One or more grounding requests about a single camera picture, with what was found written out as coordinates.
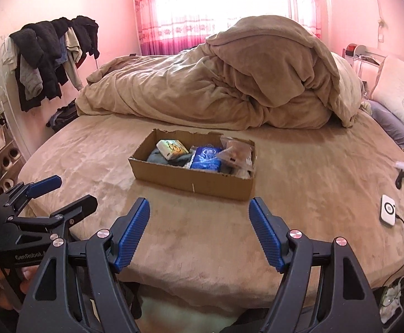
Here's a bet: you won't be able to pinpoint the grey blue sock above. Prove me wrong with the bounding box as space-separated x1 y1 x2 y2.
146 148 193 167

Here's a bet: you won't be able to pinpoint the black suitcase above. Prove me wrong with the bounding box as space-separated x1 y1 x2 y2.
45 100 78 132

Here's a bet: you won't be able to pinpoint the white wireless charger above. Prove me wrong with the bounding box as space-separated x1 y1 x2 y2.
380 195 396 227

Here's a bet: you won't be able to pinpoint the floral cream pillow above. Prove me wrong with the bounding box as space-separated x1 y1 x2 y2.
370 56 404 124

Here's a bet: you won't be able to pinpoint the clear plastic snack bag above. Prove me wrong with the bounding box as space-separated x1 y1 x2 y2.
216 136 254 172

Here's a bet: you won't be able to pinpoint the pink window curtain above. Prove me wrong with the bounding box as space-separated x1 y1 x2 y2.
134 0 321 55

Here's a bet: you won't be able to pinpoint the blue tissue pack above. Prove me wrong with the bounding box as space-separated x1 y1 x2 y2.
190 146 222 172

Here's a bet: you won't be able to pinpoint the hanging dark clothes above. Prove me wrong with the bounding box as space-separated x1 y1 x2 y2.
9 15 100 112

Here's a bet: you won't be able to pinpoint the brown cardboard box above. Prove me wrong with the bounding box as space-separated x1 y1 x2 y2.
129 128 255 201

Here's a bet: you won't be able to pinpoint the tan fleece blanket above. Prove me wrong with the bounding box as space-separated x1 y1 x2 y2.
75 15 362 131

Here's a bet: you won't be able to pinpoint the brown bed sheet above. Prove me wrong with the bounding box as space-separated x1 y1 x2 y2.
18 112 404 311

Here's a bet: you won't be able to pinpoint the person's left hand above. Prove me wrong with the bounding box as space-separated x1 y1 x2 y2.
0 264 40 311

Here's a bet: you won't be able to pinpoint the cartoon tissue pack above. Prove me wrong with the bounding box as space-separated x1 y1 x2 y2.
156 139 189 161

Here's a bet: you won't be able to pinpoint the purple grey pillow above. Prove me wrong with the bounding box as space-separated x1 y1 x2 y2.
367 100 404 150

